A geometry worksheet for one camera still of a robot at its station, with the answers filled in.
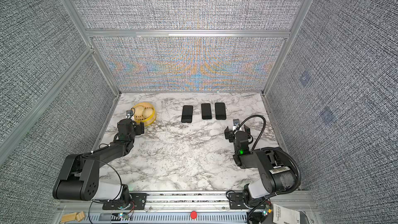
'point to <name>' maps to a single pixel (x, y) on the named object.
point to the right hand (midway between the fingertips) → (238, 125)
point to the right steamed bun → (147, 112)
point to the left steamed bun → (139, 110)
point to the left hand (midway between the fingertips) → (133, 122)
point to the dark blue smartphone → (206, 112)
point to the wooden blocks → (79, 215)
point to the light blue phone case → (205, 109)
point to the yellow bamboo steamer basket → (147, 122)
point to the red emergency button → (194, 214)
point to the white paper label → (281, 215)
